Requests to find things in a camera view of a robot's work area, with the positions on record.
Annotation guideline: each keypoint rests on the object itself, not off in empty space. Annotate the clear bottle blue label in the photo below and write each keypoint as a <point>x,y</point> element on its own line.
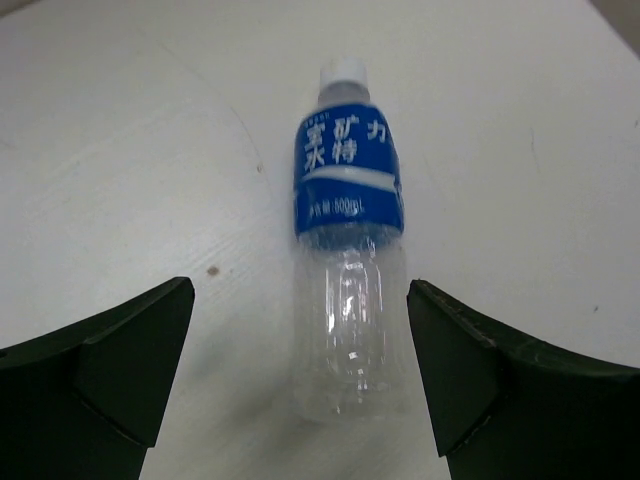
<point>350,268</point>

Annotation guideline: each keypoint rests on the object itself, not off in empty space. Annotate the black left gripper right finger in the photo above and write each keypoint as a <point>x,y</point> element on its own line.
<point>506,405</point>

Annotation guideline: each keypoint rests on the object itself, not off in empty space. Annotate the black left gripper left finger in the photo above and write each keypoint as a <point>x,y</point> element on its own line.
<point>87,401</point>

